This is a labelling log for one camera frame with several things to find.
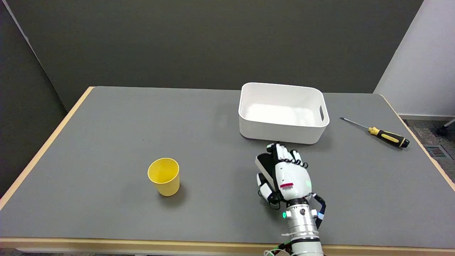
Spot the floor vent grille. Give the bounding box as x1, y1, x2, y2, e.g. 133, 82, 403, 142
423, 144, 449, 159

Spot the white plastic container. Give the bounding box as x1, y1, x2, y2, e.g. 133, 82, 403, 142
238, 82, 330, 145

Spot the yellow black screwdriver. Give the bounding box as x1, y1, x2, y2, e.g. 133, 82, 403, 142
339, 117, 410, 149

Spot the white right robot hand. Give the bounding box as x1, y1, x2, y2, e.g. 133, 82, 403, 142
256, 143, 312, 210

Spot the black white blackboard eraser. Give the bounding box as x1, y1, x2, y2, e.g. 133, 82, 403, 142
255, 154, 277, 191

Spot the yellow plastic cup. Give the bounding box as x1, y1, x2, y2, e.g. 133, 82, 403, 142
148, 158, 180, 197

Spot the chair caster leg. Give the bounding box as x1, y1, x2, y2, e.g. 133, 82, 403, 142
436, 119, 455, 137

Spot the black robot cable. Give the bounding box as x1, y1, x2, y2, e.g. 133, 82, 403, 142
309, 193, 327, 230

